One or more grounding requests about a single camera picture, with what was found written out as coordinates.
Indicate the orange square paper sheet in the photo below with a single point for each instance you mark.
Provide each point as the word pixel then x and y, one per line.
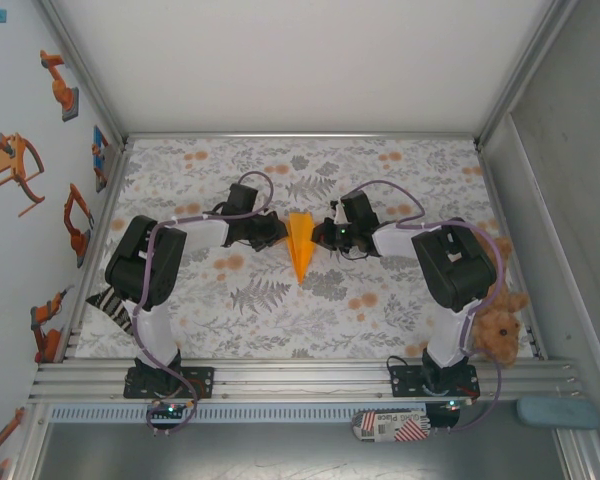
pixel 300 250

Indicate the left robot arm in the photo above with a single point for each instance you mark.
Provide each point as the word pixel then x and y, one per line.
pixel 145 270

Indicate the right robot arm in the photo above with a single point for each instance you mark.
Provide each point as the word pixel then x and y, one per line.
pixel 455 270

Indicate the floral print tablecloth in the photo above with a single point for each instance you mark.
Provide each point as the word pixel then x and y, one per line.
pixel 280 320

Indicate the black white striped cloth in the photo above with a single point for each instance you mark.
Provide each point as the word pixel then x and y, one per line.
pixel 110 305

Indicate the brown teddy bear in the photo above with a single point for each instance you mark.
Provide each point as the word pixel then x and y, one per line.
pixel 500 330

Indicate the blue orange machine sticker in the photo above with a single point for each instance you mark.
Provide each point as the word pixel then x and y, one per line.
pixel 100 150

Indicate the flag print pouch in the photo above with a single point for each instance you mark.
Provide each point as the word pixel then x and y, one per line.
pixel 390 425

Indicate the small circuit board green LED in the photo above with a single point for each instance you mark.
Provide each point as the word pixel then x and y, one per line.
pixel 455 405
pixel 170 410

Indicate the orange curved gripper sticker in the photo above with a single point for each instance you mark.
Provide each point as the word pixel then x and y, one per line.
pixel 10 165

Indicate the blue-grey oval pad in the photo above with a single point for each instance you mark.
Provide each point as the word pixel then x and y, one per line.
pixel 555 412

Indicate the thin aluminium frame rail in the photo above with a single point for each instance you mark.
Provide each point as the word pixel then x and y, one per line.
pixel 300 135

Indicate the wide aluminium base rail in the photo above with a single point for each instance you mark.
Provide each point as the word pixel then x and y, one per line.
pixel 305 382

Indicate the aluminium side rail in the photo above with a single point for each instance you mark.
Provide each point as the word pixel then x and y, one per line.
pixel 96 250
pixel 492 190

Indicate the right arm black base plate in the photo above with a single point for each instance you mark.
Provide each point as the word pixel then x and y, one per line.
pixel 405 382

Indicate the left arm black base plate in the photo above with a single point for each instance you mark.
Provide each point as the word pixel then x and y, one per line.
pixel 205 382

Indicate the aluminium frame post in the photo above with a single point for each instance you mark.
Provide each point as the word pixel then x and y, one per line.
pixel 580 455
pixel 30 445
pixel 80 75
pixel 525 75

